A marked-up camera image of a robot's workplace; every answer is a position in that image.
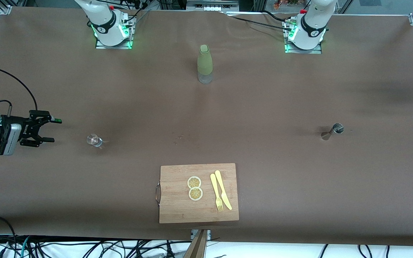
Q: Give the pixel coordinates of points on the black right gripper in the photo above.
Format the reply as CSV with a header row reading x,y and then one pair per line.
x,y
26,128

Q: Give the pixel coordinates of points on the clear glass measuring cup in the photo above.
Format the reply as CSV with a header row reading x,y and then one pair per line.
x,y
93,139

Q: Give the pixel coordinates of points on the steel double jigger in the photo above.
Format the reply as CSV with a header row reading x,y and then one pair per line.
x,y
337,128

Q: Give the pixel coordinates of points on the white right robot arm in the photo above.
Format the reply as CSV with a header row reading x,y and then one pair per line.
x,y
102,21

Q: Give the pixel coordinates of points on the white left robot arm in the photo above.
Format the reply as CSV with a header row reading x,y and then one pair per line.
x,y
312,25

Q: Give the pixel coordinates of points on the brown table cover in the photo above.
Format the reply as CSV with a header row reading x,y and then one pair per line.
x,y
84,197

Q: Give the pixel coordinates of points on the orange red background object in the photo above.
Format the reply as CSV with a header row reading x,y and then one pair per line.
x,y
289,3

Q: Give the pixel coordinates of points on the wooden cutting board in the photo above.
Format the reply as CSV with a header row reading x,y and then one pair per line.
x,y
177,200

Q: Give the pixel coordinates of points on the lemon slice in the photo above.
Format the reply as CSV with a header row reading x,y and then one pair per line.
x,y
195,194
194,182

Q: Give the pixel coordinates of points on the green sleeved glass bottle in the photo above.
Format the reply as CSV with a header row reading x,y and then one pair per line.
x,y
204,61

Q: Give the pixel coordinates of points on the yellow plastic fork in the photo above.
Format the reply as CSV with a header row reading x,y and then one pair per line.
x,y
214,186

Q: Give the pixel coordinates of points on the yellow plastic knife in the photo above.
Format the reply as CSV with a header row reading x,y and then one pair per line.
x,y
221,182

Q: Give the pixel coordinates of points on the white power strip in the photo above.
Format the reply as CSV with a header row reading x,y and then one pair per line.
x,y
212,7

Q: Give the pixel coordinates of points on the aluminium camera mount post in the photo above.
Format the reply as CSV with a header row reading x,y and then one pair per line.
x,y
197,247

